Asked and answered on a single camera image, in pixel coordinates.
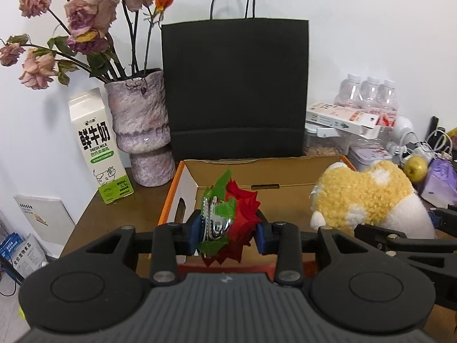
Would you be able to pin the yellow green apple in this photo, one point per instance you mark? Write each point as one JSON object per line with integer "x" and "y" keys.
{"x": 416, "y": 168}

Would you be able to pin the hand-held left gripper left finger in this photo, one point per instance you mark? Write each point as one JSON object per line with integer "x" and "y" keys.
{"x": 195, "y": 232}

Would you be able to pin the clear water bottle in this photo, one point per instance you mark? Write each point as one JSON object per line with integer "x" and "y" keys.
{"x": 388, "y": 98}
{"x": 369, "y": 94}
{"x": 348, "y": 93}

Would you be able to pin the purple packet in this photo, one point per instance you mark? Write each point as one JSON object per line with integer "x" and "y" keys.
{"x": 441, "y": 178}

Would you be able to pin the white printed bag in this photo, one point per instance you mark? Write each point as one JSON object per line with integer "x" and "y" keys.
{"x": 30, "y": 257}

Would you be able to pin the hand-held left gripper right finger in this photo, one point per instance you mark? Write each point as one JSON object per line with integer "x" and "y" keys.
{"x": 260, "y": 238}

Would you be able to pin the white green milk carton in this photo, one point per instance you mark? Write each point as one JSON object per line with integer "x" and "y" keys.
{"x": 100, "y": 143}

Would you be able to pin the red rose hair clip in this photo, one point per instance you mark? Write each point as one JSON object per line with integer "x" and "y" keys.
{"x": 242, "y": 207}

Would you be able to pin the black paper bag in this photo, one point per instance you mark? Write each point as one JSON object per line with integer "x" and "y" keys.
{"x": 235, "y": 78}

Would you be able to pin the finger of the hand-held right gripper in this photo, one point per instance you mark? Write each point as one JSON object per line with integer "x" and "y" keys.
{"x": 410, "y": 244}
{"x": 446, "y": 216}

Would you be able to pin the yellow white plush toy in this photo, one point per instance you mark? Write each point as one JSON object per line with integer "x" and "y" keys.
{"x": 357, "y": 193}

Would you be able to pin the orange cardboard box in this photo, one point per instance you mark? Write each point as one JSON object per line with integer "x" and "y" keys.
{"x": 285, "y": 203}

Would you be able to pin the white printed tin box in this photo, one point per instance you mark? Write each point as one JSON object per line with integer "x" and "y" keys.
{"x": 367, "y": 155}

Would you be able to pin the bunch of dried roses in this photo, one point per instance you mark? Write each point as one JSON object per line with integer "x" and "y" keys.
{"x": 89, "y": 14}

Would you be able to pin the blue box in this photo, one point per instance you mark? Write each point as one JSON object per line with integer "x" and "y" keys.
{"x": 9, "y": 244}

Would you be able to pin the long white carton box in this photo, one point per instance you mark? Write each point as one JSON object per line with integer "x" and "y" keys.
{"x": 335, "y": 116}

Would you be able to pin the small white desk fan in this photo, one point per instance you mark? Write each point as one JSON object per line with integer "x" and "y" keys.
{"x": 405, "y": 134}

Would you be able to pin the clear container white lid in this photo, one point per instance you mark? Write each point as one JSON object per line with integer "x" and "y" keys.
{"x": 328, "y": 141}

